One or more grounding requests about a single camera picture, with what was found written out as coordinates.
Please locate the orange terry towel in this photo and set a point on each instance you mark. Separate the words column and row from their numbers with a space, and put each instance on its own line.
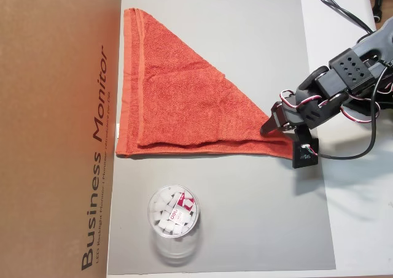
column 184, row 106

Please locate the red white eraser wrapper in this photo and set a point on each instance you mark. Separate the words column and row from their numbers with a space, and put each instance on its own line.
column 181, row 199

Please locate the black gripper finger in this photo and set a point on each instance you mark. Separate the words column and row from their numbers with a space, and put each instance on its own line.
column 268, row 127

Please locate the brown cardboard monitor box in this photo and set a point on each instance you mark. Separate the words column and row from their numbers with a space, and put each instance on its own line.
column 46, row 137

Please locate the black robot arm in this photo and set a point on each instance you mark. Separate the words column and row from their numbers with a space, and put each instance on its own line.
column 347, row 72

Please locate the clear plastic jar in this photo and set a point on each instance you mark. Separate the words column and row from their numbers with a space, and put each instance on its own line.
column 173, row 216

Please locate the grey desk mat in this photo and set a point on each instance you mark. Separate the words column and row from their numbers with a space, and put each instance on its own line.
column 245, row 213

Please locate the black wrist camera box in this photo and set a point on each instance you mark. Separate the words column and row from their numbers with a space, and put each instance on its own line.
column 305, row 155

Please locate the black tripod leg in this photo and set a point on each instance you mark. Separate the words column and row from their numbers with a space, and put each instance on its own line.
column 378, row 2

